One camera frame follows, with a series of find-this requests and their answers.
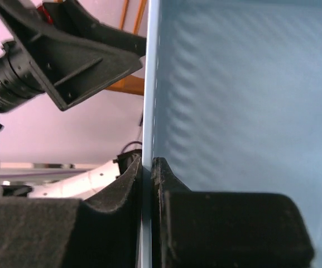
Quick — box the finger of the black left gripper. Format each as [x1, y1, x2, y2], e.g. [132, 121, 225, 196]
[42, 1, 146, 56]

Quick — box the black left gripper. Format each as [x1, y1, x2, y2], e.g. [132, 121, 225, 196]
[0, 1, 142, 113]

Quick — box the blue perforated basket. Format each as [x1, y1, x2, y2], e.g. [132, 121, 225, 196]
[142, 1, 322, 267]

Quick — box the orange wooden rack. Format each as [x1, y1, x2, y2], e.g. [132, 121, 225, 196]
[104, 0, 147, 97]

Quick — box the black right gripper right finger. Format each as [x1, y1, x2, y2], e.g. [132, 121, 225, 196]
[151, 157, 314, 267]

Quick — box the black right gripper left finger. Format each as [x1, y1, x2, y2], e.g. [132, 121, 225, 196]
[0, 159, 142, 267]

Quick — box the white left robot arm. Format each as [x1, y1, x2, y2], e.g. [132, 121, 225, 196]
[0, 1, 146, 199]

